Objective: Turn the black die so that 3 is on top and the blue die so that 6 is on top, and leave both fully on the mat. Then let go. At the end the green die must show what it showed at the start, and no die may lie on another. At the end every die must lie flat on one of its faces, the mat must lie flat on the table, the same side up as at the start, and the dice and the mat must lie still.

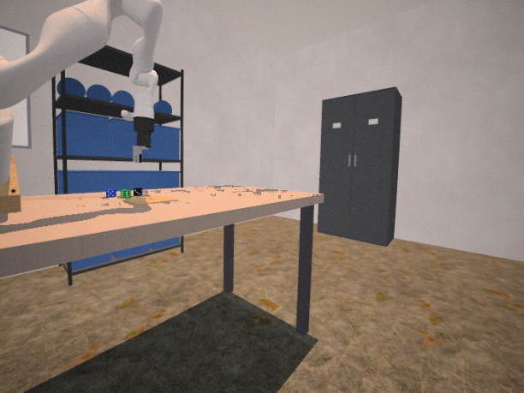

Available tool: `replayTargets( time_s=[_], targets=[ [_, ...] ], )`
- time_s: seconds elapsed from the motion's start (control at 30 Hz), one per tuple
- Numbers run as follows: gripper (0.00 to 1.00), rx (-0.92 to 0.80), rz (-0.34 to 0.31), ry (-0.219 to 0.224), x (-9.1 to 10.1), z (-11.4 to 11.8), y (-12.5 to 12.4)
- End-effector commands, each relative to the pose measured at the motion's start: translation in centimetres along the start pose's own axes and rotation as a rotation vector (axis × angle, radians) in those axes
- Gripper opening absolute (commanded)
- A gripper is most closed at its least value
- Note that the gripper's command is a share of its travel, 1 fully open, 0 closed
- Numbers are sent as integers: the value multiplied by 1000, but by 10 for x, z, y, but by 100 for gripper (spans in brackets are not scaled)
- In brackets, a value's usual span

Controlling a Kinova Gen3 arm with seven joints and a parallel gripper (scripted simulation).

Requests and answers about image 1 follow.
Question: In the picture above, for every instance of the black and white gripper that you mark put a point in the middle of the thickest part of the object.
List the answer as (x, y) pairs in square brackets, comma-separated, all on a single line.
[(143, 117)]

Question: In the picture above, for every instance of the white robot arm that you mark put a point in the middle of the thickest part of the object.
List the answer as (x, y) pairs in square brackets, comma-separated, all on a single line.
[(68, 36)]

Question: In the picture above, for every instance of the orange flat square mat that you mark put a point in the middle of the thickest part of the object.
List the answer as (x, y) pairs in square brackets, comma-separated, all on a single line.
[(149, 200)]

